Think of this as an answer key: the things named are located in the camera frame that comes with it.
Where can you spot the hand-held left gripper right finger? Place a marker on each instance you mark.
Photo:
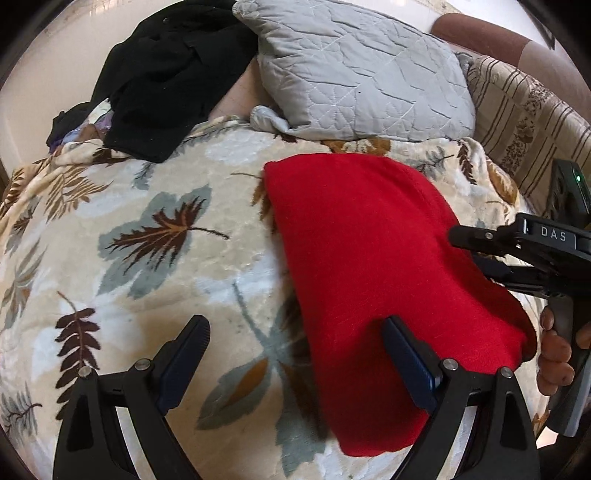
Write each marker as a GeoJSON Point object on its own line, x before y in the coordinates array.
{"type": "Point", "coordinates": [411, 364]}

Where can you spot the beige leaf-print blanket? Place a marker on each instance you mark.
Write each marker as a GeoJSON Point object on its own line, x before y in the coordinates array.
{"type": "Point", "coordinates": [161, 286]}

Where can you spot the purple patterned cloth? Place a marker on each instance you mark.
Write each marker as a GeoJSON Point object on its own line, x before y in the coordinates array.
{"type": "Point", "coordinates": [92, 127]}

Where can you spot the striped beige cushion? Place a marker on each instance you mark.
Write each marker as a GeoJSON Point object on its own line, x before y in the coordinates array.
{"type": "Point", "coordinates": [521, 120]}

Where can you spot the person's right hand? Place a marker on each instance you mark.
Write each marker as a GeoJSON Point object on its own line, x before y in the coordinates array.
{"type": "Point", "coordinates": [554, 360]}

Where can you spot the black clothes pile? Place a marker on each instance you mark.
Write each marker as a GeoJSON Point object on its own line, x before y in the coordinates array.
{"type": "Point", "coordinates": [175, 78]}

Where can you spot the grey quilted pillow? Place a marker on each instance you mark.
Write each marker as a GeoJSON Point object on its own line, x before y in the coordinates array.
{"type": "Point", "coordinates": [364, 74]}

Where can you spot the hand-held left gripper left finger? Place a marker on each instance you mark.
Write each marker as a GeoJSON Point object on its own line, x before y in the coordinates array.
{"type": "Point", "coordinates": [178, 364]}

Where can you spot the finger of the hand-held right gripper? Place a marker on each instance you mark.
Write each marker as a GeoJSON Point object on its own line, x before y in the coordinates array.
{"type": "Point", "coordinates": [512, 277]}
{"type": "Point", "coordinates": [485, 237]}

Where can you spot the framed wall picture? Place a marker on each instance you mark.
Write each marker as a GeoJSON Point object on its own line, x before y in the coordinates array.
{"type": "Point", "coordinates": [548, 27]}

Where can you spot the brown sofa backrest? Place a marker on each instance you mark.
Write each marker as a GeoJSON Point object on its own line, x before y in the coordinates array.
{"type": "Point", "coordinates": [489, 37]}

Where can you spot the red cloth garment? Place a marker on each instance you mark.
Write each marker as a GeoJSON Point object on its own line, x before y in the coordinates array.
{"type": "Point", "coordinates": [383, 258]}

